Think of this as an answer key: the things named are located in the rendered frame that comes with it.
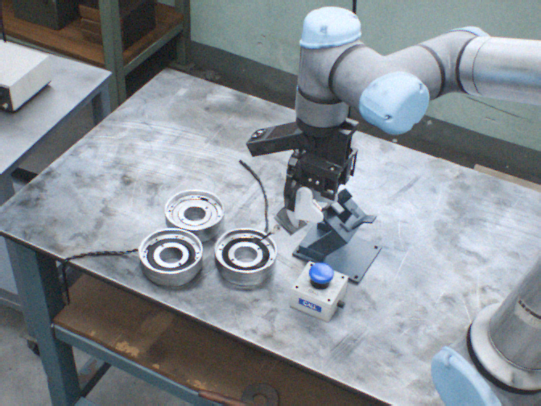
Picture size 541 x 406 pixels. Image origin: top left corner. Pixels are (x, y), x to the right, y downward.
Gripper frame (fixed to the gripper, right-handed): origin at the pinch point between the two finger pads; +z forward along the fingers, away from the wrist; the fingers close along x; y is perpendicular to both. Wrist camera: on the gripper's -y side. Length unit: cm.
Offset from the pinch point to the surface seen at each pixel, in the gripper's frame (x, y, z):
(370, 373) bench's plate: -12.5, 20.2, 13.2
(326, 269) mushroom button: -3.4, 7.5, 5.7
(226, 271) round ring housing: -8.7, -7.8, 10.1
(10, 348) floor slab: 1, -83, 93
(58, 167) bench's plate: 0, -51, 13
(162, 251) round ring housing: -10.1, -19.7, 10.6
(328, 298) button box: -6.3, 9.5, 8.7
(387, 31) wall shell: 155, -41, 52
